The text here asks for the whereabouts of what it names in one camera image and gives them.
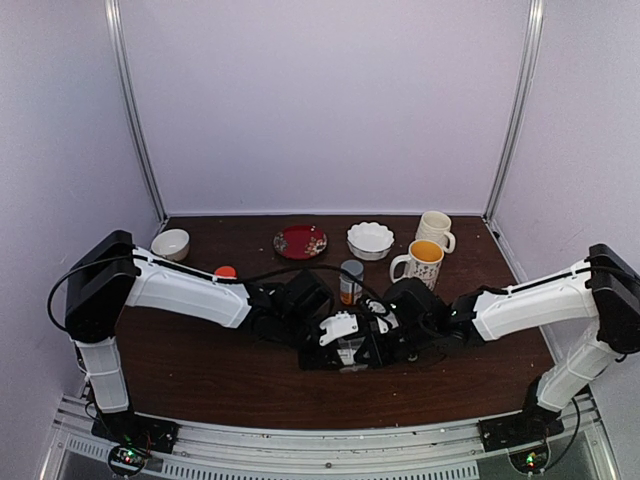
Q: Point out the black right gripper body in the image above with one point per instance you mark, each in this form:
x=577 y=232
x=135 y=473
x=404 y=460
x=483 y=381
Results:
x=415 y=341

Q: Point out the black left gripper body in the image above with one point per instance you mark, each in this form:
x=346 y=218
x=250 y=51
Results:
x=309 y=362

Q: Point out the clear plastic pill organizer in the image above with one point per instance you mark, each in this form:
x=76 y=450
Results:
x=355 y=355

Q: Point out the small white pill bottle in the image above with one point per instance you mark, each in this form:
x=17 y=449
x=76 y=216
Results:
x=347 y=358

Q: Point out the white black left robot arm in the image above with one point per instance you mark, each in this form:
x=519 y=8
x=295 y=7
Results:
x=116 y=274

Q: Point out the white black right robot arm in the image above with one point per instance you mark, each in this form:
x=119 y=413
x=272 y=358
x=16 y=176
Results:
x=602 y=289

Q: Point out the grey lid supplement bottle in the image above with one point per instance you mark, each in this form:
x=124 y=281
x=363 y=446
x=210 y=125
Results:
x=350 y=289

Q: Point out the floral mug yellow inside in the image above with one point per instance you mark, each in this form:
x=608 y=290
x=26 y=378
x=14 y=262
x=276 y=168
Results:
x=422 y=261

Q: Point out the white scalloped bowl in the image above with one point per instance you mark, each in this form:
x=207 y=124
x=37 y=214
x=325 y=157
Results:
x=370 y=241

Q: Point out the red floral plate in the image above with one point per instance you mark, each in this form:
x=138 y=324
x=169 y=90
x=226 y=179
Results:
x=300 y=242

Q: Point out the orange pill bottle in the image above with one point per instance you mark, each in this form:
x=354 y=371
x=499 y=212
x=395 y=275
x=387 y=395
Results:
x=226 y=271

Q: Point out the cream ribbed ceramic mug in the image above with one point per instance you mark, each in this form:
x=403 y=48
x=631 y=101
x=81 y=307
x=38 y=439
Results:
x=436 y=226

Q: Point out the white patterned rice bowl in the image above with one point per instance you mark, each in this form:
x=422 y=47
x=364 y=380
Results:
x=173 y=245

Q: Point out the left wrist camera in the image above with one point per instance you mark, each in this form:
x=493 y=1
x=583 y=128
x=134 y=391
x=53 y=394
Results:
x=337 y=326

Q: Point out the front aluminium rail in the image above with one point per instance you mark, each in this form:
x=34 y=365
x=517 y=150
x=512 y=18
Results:
x=450 y=450

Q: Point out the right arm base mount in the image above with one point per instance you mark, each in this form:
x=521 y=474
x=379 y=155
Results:
x=526 y=440

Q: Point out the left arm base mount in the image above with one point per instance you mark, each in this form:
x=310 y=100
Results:
x=136 y=438

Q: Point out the right aluminium frame post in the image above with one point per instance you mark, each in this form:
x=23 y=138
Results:
x=526 y=73

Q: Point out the aluminium frame post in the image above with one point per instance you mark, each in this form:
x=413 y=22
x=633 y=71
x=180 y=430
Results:
x=117 y=37
x=526 y=73

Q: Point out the left aluminium frame post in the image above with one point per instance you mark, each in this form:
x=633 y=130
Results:
x=117 y=37

